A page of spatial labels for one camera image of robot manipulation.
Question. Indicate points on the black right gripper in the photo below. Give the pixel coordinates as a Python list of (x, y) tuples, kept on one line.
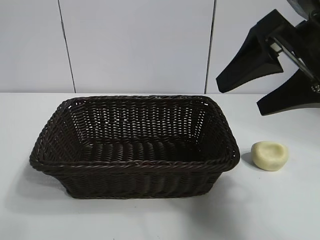
[(310, 47)]

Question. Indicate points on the pale yellow egg yolk pastry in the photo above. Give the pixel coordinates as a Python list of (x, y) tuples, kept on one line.
[(269, 156)]

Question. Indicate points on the dark brown wicker basket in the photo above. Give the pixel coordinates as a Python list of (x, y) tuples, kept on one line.
[(137, 180)]

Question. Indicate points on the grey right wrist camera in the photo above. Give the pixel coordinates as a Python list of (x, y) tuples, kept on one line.
[(298, 5)]

